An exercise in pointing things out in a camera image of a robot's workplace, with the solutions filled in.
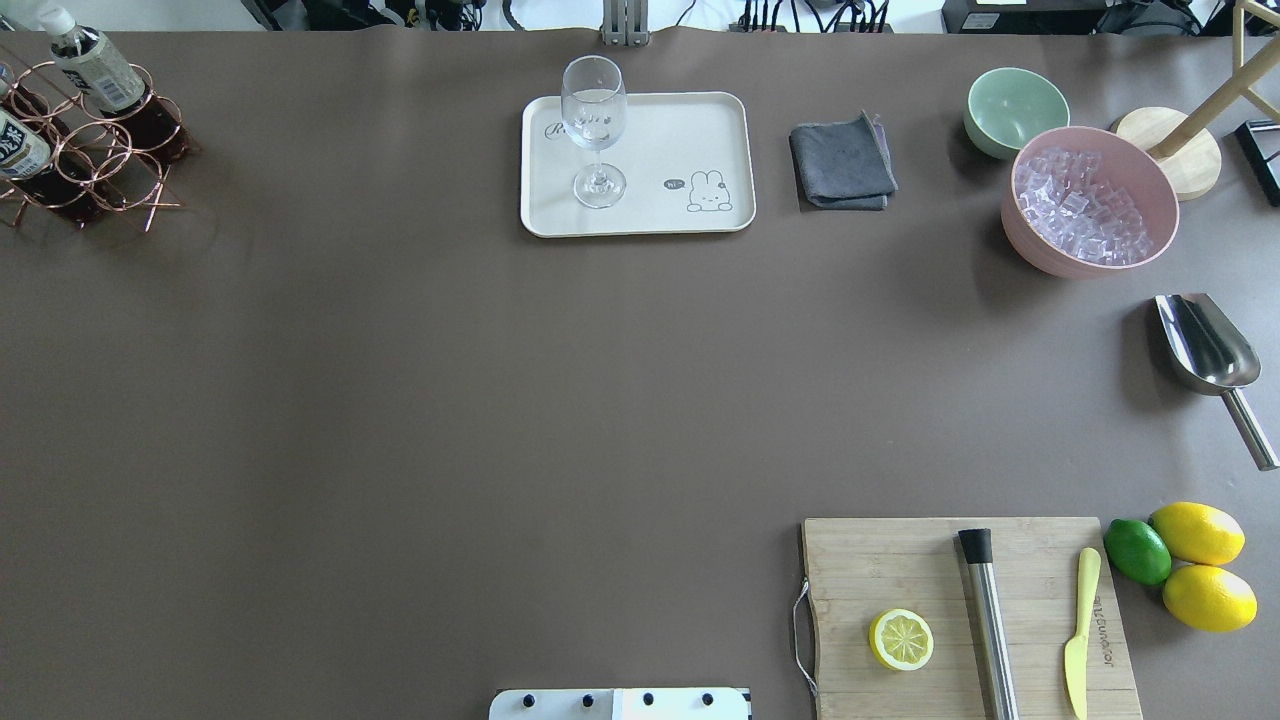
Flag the copper wire bottle basket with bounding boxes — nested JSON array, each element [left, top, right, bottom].
[[1, 47, 202, 233]]

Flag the tea bottle white cap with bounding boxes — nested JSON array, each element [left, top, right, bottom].
[[38, 5, 189, 167]]

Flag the tea bottle dark label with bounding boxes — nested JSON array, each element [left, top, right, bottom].
[[1, 64, 105, 225]]

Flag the cream rabbit tray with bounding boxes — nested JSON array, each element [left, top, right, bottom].
[[520, 91, 756, 238]]

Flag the clear wine glass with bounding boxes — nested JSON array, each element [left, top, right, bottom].
[[559, 55, 628, 209]]

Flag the folded grey cloth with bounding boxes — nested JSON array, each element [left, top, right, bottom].
[[788, 111, 899, 211]]

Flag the bamboo cutting board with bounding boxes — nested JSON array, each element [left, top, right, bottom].
[[803, 518, 1102, 719]]

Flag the half lemon slice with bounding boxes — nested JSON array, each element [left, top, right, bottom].
[[868, 609, 934, 673]]

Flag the green ceramic bowl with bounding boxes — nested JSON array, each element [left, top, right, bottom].
[[963, 67, 1071, 160]]

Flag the clear ice cubes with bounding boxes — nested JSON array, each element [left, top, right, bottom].
[[1012, 147, 1156, 266]]

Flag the pink bowl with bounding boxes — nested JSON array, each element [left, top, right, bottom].
[[1001, 126, 1180, 279]]

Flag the steel muddler black tip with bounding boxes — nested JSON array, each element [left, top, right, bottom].
[[957, 528, 1021, 719]]

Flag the yellow plastic knife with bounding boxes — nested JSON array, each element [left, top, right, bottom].
[[1062, 547, 1101, 719]]

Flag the green lime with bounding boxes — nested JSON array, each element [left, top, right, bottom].
[[1103, 518, 1172, 587]]

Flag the steel ice scoop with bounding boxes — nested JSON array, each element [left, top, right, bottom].
[[1153, 293, 1277, 471]]

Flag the wooden stand with round base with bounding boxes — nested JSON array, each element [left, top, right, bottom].
[[1111, 1, 1279, 201]]

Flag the upper yellow lemon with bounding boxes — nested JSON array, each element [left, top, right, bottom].
[[1149, 501, 1245, 566]]

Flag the yellow lemon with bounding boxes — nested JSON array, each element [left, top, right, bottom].
[[1149, 501, 1245, 566], [1162, 564, 1258, 633]]

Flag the lower yellow lemon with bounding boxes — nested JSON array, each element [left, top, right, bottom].
[[1162, 564, 1258, 633]]

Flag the black framed wooden tray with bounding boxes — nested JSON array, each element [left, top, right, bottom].
[[1233, 120, 1279, 208]]

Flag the grey aluminium post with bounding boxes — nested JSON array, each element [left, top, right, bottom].
[[600, 0, 652, 47]]

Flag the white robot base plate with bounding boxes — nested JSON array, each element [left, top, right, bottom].
[[488, 687, 753, 719]]

